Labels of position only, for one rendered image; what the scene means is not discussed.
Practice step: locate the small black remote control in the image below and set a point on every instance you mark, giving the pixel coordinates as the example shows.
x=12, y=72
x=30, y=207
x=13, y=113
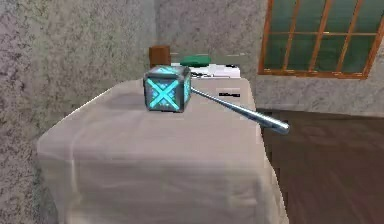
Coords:
x=229, y=94

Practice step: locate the brown wooden block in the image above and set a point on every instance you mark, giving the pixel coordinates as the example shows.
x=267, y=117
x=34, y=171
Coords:
x=159, y=56

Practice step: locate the silver metal baseball bat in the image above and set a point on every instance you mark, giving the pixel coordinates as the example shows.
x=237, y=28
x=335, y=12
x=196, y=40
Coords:
x=246, y=113

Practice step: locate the brown framed window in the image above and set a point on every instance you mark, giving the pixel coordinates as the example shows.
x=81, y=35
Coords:
x=321, y=36

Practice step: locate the beige covered bed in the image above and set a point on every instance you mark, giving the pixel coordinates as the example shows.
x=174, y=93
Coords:
x=160, y=166

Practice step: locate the green cloth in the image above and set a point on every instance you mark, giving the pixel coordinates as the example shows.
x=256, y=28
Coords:
x=196, y=60

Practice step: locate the grey cube with cyan cross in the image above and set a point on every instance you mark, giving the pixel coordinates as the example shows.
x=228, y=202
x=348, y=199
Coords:
x=166, y=89

